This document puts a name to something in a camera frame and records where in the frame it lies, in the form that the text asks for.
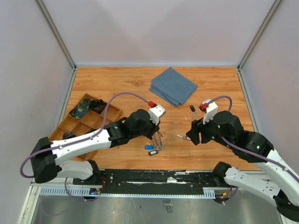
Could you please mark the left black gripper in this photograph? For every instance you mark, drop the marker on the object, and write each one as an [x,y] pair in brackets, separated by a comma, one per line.
[155,128]

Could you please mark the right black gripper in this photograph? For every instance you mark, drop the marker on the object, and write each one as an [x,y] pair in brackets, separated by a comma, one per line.
[194,133]

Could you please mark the metal disc with keyrings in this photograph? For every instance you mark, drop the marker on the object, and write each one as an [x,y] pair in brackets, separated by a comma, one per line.
[157,141]

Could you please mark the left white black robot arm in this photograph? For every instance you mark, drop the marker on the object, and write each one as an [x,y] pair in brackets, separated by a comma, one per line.
[51,159]

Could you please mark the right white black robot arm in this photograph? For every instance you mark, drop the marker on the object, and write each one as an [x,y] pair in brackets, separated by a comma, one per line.
[226,129]

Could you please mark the key with red tag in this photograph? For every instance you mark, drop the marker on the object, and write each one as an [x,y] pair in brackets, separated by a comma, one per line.
[183,137]

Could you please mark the blue key tag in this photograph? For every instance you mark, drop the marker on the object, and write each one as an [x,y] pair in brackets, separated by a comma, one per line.
[149,147]

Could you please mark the key with black tag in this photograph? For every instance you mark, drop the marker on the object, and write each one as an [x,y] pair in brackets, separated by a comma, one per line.
[194,113]

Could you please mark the black white key tag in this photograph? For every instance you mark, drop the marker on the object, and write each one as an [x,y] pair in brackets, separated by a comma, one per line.
[153,152]

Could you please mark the folded blue cloth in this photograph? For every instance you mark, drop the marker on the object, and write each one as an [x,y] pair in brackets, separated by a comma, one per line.
[172,87]

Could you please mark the black bundle in tray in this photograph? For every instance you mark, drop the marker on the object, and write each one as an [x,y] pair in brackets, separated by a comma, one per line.
[97,105]

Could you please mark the wooden compartment tray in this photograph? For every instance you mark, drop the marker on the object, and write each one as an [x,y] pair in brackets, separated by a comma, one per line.
[92,120]

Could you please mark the blue yellow patterned cloth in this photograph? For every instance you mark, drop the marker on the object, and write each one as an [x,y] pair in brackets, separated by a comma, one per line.
[81,110]

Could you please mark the dark bundle in tray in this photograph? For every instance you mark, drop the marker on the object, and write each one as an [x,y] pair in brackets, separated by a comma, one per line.
[68,135]

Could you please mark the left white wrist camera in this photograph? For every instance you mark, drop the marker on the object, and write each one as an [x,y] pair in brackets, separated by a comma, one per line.
[156,113]

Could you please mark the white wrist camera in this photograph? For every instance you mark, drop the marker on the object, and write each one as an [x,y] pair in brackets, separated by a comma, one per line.
[210,109]
[156,113]

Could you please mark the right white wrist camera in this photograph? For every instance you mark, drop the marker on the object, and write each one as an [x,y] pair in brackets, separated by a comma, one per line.
[210,109]

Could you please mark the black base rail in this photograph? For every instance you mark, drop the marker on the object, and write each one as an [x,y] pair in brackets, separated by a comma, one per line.
[152,182]

